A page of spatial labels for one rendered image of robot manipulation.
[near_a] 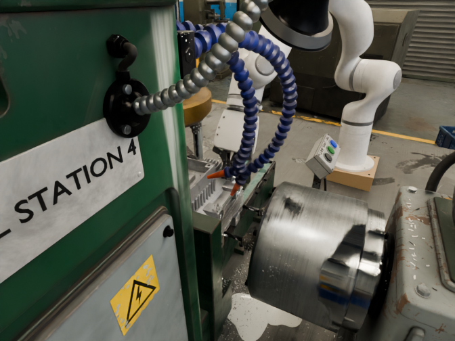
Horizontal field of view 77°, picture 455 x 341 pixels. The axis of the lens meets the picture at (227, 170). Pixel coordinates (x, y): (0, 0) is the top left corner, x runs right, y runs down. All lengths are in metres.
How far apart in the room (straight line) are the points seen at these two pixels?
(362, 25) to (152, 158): 0.92
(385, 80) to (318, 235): 0.78
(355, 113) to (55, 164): 1.14
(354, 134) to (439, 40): 6.10
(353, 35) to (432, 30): 6.19
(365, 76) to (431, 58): 6.14
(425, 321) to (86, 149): 0.43
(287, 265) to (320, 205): 0.12
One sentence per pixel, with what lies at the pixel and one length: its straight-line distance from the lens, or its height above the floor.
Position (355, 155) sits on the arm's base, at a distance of 1.30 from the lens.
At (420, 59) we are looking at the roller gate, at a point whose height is 0.37.
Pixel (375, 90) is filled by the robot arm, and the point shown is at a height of 1.19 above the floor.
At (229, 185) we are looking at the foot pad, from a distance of 0.72.
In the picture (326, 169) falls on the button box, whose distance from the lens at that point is 0.89.
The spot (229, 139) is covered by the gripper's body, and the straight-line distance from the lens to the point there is 0.71.
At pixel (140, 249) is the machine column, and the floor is 1.29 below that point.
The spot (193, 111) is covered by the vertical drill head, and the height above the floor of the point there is 1.32.
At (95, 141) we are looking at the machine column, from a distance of 0.20.
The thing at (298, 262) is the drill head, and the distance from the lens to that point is 0.51.
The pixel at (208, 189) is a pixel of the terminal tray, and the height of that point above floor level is 1.10.
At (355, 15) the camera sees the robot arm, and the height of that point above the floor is 1.43.
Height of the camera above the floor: 1.48
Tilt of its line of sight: 31 degrees down
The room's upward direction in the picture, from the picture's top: straight up
